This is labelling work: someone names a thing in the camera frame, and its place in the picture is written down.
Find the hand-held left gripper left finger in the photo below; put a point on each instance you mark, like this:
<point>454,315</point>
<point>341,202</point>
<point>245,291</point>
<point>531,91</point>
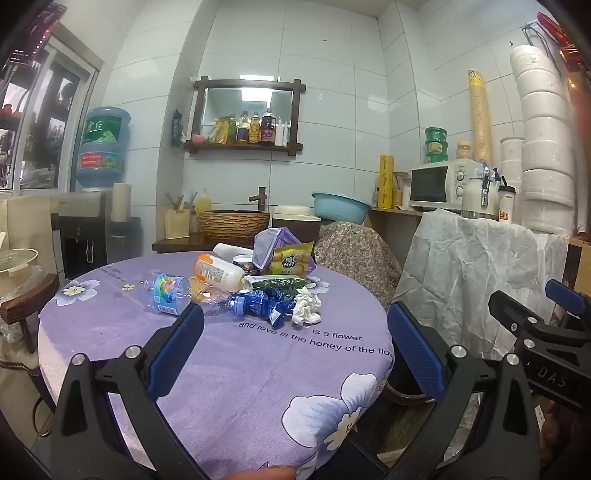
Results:
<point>178,344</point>

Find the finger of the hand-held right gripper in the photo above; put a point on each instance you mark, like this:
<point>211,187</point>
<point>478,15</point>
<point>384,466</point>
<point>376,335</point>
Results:
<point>565,295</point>
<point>512,314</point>

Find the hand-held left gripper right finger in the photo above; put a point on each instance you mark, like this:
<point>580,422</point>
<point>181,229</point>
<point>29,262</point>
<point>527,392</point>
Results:
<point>415,344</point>

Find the clear bottle with colourful label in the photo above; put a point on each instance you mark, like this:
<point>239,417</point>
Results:
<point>166,291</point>

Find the dark trash bin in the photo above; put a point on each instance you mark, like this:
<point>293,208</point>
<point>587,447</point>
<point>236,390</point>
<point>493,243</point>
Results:
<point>408,398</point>

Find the white bottle with orange cap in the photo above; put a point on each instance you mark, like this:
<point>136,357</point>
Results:
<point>219,272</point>

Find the crushed blue plastic bottle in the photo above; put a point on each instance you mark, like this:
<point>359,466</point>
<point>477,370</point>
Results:
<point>254,304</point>

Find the small printed cup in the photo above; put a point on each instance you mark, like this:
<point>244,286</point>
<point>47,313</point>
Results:
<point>242,264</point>

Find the white paper roll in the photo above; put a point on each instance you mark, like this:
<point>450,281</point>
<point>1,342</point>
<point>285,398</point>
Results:
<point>231,250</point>

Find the white tissue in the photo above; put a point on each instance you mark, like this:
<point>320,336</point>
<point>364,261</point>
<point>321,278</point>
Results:
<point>307,307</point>

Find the green snack packet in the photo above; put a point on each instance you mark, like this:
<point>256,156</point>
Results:
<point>274,282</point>

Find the purple plastic bag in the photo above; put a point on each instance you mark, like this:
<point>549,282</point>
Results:
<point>272,247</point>

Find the yellow snack packet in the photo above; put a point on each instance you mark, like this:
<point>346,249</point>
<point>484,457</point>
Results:
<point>293,261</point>

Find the person's left hand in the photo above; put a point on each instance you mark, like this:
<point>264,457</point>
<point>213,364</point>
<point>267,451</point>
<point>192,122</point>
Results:
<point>261,473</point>

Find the cardboard box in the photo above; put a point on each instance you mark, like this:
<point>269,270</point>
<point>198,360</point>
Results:
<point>581,263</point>

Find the white plastic sheet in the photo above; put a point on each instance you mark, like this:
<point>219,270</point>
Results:
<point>466,267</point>

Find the purple floral tablecloth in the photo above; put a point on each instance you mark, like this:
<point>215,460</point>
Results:
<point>258,374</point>

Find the wooden sink counter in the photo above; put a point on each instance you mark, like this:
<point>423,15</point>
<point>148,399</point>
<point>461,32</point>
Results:
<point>180,243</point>

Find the floral cloth cover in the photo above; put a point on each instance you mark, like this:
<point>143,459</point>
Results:
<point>355,258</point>

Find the white tumbler with red label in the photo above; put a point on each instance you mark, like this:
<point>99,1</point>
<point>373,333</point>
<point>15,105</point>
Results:
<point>506,203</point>

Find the wooden cabinet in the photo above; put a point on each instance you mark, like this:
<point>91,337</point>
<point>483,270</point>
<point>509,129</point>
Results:
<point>392,226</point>

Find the cream chopstick holder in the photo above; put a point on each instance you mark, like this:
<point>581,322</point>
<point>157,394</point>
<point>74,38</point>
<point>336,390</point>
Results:
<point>176,224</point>

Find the white kettle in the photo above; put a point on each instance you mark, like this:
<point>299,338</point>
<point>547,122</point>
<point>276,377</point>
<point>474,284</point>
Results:
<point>473,196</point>

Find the woven basin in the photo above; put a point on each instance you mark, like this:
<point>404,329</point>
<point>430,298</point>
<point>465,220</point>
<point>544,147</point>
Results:
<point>233,226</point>

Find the yellow soap dispenser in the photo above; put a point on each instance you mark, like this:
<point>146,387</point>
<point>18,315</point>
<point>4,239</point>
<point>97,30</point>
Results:
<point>203,203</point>

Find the water dispenser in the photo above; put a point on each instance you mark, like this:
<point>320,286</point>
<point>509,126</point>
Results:
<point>81,230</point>

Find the light blue basin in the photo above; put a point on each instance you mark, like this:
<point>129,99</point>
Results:
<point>341,210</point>

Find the white cup dispenser tube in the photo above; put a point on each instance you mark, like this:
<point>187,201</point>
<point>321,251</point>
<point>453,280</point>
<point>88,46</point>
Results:
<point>121,201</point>

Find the white microwave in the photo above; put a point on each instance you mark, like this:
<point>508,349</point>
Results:
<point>427,184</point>

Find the wicker jar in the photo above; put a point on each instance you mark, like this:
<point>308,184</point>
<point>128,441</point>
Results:
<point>400,189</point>

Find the wooden side table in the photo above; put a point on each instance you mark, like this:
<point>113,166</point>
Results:
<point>27,300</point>

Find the tall stack of white containers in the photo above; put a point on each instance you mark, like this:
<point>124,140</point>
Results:
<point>545,138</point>

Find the yellow wrap roll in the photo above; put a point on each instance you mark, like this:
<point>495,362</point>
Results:
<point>386,182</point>

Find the bronze faucet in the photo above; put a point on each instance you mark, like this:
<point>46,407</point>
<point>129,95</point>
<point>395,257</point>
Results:
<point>261,198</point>

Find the small jar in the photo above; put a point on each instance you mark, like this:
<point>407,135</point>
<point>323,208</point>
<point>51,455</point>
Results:
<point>464,150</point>

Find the brown and white rice cooker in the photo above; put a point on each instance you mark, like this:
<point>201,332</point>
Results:
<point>293,212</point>

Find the stack of yellow paper cups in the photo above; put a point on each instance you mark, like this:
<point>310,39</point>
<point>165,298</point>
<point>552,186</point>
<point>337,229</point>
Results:
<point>481,115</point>

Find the pink bowl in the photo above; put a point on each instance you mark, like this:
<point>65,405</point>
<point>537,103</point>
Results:
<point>198,139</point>

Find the blue water jug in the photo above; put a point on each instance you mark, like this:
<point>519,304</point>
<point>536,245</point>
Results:
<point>102,147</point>

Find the green hanging packet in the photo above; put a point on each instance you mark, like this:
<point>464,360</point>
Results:
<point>178,129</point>

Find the yellow oil pouch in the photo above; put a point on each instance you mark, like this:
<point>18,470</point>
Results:
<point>220,131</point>

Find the amber oil bottle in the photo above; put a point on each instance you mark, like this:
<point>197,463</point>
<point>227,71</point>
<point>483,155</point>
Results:
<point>243,130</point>

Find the yellow-label sauce bottle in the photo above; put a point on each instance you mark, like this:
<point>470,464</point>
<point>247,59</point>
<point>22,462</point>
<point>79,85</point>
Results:
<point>255,130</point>

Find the dark soy sauce bottle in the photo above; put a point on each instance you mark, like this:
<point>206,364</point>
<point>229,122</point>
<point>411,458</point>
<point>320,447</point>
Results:
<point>268,131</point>

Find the white squeeze bottle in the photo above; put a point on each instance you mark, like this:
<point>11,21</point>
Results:
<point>287,134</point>
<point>279,134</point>

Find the wood-framed mirror with shelf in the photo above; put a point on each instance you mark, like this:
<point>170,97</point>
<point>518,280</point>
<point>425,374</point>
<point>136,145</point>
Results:
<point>249,99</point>

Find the red hanging object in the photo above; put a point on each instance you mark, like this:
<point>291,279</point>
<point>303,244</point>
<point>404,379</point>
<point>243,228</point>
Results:
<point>556,32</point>

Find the window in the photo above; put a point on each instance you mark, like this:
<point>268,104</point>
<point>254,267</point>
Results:
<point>41,115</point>

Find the mounted phone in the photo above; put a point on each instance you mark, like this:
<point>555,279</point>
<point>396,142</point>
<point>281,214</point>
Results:
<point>27,46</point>

